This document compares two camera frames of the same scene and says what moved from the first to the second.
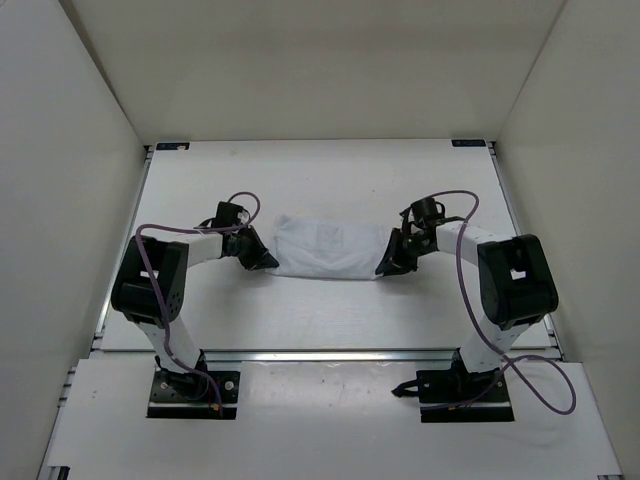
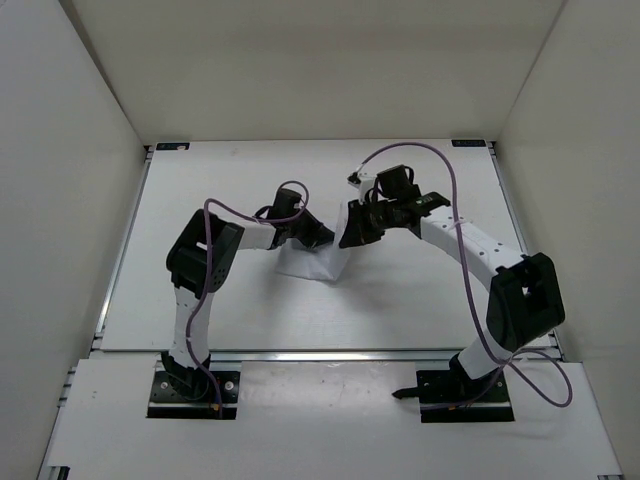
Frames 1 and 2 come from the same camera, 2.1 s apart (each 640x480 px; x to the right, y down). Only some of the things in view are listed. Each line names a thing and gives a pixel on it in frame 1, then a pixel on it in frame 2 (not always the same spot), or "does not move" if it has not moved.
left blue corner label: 173,146 does not move
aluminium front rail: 324,357 does not move
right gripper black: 394,262 → 358,231
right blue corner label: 469,143 does not move
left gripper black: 260,259 → 317,234
